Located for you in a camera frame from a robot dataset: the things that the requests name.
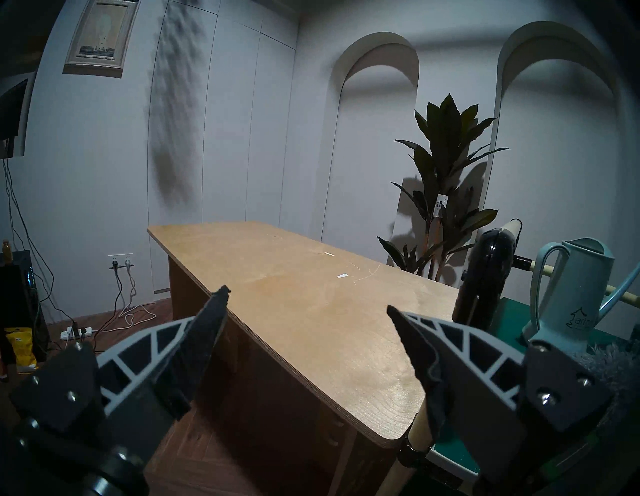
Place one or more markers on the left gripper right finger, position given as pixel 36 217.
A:
pixel 475 380

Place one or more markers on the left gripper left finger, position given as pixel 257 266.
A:
pixel 150 370

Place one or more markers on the grey fluffy duster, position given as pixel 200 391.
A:
pixel 622 370

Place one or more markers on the green shelf cart beige rails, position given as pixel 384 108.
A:
pixel 485 280

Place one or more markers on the white power strip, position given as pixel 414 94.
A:
pixel 75 333

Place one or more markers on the yellow bag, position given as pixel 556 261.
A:
pixel 21 347

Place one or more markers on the light blue watering can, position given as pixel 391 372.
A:
pixel 575 295

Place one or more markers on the light wooden table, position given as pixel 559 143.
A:
pixel 300 310

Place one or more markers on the white plant price tag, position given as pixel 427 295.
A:
pixel 440 206

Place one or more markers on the small brown bottle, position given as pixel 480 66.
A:
pixel 7 252

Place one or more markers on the tall dark green plant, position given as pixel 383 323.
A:
pixel 447 145

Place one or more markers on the double wall outlet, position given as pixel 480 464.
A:
pixel 120 260

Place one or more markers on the black wall monitor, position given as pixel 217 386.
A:
pixel 12 117

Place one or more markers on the framed wall picture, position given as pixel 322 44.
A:
pixel 102 37

